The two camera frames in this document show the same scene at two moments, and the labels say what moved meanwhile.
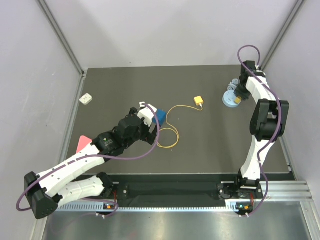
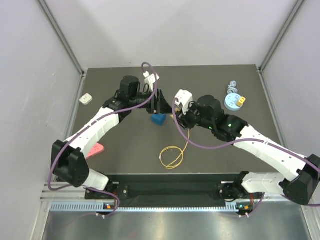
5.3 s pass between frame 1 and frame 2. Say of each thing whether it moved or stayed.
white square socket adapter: stayed
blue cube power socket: stayed
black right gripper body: moved
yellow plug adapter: moved
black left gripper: moved
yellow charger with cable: moved
